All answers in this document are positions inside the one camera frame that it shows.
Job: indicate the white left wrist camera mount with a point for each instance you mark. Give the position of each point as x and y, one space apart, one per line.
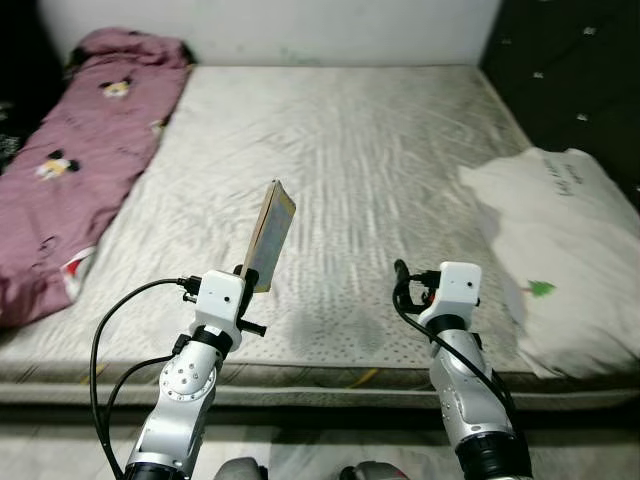
220 298

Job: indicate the grey robot leg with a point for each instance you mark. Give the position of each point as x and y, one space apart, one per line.
375 471
240 470

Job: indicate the grey robot left leg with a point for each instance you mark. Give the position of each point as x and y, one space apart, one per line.
240 470

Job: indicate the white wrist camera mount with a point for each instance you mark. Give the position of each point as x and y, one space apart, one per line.
460 288
220 298

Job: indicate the cream white pillow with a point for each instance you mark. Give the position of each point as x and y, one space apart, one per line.
560 250

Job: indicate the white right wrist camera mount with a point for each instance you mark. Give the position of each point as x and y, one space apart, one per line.
460 288

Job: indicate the grey robot right leg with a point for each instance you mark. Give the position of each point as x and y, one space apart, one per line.
375 471

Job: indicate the beige quilted mattress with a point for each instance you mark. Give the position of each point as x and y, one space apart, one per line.
330 180

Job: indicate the pink cartoon print blanket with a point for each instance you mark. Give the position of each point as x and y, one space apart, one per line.
80 180

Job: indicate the black tufted headboard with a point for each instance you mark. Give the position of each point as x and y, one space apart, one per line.
570 70

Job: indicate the colourful children's book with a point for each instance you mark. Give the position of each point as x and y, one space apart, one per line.
270 235

